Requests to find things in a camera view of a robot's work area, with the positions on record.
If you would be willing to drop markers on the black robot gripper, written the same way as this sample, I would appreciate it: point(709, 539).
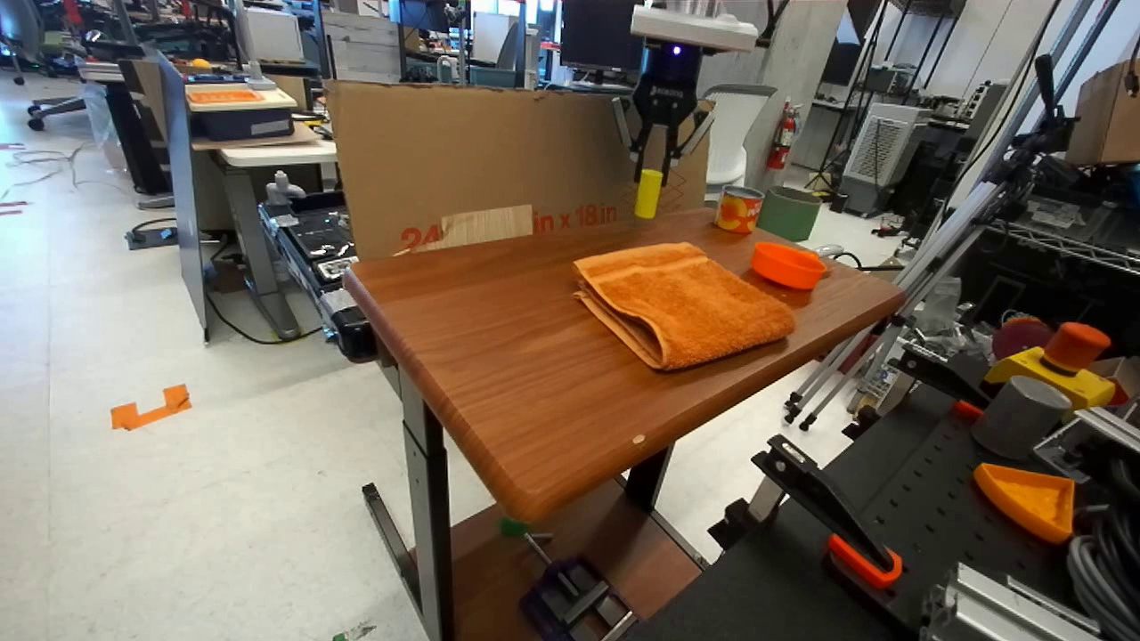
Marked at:
point(669, 98)

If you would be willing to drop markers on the yellow cylindrical block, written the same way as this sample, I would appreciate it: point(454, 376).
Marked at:
point(647, 193)

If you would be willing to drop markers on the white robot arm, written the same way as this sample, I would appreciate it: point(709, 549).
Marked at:
point(709, 33)

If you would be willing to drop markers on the red fire extinguisher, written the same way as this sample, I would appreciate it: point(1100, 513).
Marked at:
point(781, 138)

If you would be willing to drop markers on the green container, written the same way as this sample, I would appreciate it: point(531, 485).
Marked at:
point(789, 217)

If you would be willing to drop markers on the folded orange towel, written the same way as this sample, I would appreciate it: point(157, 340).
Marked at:
point(678, 309)

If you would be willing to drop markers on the brown cardboard backboard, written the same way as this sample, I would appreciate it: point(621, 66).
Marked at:
point(454, 167)

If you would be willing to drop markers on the orange black bar clamp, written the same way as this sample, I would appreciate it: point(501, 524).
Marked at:
point(789, 473)

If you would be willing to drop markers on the grey plastic cylinder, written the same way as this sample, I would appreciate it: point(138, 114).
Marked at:
point(1020, 416)

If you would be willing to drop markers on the red emergency stop button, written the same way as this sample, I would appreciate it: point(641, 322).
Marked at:
point(1063, 363)

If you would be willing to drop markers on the black perforated breadboard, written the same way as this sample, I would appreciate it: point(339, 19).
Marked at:
point(917, 531)

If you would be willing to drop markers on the orange wedge piece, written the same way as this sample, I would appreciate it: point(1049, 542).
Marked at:
point(1037, 505)

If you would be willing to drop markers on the orange floor tape marker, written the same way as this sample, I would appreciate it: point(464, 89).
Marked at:
point(132, 418)

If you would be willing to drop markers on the orange pot with grey handle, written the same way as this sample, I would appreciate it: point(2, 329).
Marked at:
point(789, 264)

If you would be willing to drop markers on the black table leg frame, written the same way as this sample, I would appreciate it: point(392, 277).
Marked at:
point(424, 564)

